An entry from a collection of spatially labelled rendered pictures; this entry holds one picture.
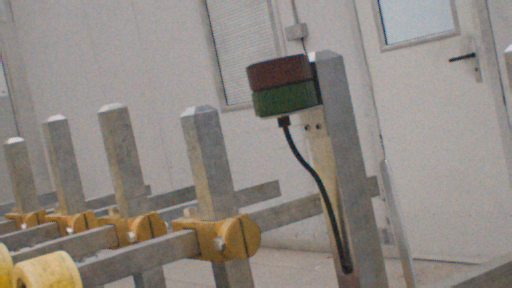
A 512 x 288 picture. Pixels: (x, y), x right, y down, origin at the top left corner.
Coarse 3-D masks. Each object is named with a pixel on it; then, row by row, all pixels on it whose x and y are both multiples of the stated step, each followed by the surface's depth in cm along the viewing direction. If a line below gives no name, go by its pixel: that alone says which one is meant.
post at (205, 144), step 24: (192, 120) 99; (216, 120) 100; (192, 144) 100; (216, 144) 100; (192, 168) 101; (216, 168) 100; (216, 192) 99; (216, 216) 99; (216, 264) 101; (240, 264) 101
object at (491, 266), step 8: (504, 256) 99; (480, 264) 97; (488, 264) 97; (496, 264) 96; (504, 264) 96; (464, 272) 95; (472, 272) 95; (480, 272) 94; (488, 272) 94; (496, 272) 95; (504, 272) 96; (440, 280) 94; (448, 280) 93; (456, 280) 93; (464, 280) 92; (472, 280) 93; (480, 280) 93; (488, 280) 94; (496, 280) 95; (504, 280) 96
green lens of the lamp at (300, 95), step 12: (300, 84) 75; (312, 84) 76; (252, 96) 76; (264, 96) 75; (276, 96) 74; (288, 96) 74; (300, 96) 75; (312, 96) 76; (264, 108) 75; (276, 108) 74; (288, 108) 74
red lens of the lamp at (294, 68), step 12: (276, 60) 74; (288, 60) 74; (300, 60) 75; (252, 72) 75; (264, 72) 74; (276, 72) 74; (288, 72) 74; (300, 72) 75; (252, 84) 76; (264, 84) 75; (276, 84) 74
